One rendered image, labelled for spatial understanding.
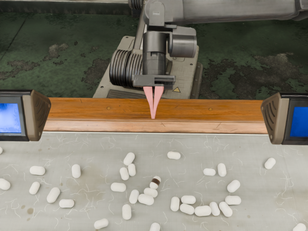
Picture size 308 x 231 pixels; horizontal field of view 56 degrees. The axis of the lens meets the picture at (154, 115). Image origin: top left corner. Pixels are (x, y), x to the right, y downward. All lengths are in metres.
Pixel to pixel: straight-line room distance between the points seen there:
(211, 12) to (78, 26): 2.07
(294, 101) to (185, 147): 0.42
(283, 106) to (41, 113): 0.36
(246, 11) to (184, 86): 0.66
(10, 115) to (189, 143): 0.50
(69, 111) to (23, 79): 1.42
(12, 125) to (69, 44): 2.07
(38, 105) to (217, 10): 0.47
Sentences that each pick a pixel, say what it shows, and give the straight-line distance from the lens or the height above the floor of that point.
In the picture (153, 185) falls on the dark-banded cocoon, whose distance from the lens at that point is 0.72.
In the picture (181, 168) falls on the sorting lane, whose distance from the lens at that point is 0.77.
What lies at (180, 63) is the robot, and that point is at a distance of 1.48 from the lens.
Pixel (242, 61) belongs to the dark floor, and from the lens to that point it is 2.34.
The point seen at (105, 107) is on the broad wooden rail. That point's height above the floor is 0.76.
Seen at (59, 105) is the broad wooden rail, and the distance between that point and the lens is 0.91.
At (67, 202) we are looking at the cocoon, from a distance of 0.73.
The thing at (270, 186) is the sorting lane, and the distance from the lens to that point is 0.80.
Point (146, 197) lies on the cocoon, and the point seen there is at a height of 0.76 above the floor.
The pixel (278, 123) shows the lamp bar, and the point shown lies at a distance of 0.45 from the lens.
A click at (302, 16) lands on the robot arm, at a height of 1.01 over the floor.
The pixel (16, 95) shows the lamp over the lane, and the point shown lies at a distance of 0.46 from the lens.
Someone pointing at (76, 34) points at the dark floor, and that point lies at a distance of 2.62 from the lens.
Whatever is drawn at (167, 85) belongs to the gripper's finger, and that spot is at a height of 0.91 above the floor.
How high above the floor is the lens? 1.40
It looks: 49 degrees down
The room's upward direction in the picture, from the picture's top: straight up
